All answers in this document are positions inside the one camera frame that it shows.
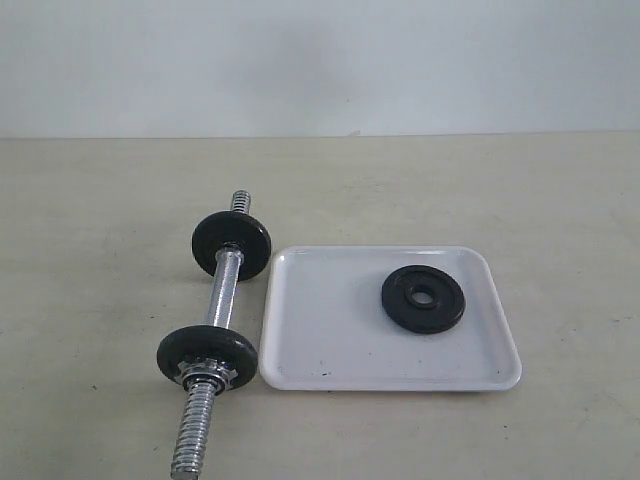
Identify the black weight plate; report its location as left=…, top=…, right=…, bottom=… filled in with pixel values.
left=191, top=210, right=272, bottom=282
left=381, top=265, right=466, bottom=335
left=156, top=325, right=258, bottom=397

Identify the chrome star collar nut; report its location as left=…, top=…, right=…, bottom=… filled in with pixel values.
left=174, top=358, right=238, bottom=394

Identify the chrome threaded dumbbell bar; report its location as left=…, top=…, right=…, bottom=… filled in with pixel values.
left=171, top=188, right=257, bottom=480

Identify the white plastic tray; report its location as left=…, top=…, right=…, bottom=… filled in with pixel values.
left=259, top=246, right=522, bottom=392

